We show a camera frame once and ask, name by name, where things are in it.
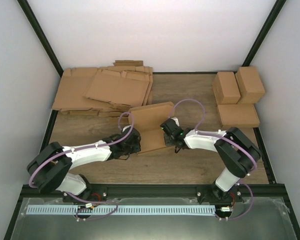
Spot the stack of flat cardboard sheets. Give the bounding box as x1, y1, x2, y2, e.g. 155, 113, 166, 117
52, 60, 154, 117

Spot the folded cardboard box back right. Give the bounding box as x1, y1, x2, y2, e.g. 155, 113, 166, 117
235, 66, 266, 104

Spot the folded cardboard box front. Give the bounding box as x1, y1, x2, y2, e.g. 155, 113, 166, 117
216, 104, 260, 129

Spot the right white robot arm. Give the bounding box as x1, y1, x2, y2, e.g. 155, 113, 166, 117
160, 117, 262, 202

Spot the light blue slotted cable duct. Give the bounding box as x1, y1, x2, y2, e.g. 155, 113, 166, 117
25, 205, 216, 216

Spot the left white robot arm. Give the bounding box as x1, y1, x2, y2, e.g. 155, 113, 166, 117
26, 125, 141, 202

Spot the brown cardboard box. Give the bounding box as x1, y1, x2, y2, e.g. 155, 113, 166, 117
128, 102, 175, 155

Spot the left black frame post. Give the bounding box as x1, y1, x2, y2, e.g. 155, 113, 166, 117
17, 0, 64, 77

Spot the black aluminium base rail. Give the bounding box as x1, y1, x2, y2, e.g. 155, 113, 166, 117
22, 183, 286, 201

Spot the folded cardboard box back left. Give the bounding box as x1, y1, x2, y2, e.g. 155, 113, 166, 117
212, 72, 241, 105

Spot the right black frame post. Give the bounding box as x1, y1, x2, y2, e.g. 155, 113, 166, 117
241, 0, 287, 67

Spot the black frame post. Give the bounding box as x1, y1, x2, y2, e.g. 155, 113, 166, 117
17, 0, 64, 77
241, 0, 287, 67

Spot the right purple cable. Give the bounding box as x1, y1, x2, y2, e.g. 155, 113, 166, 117
169, 99, 258, 176

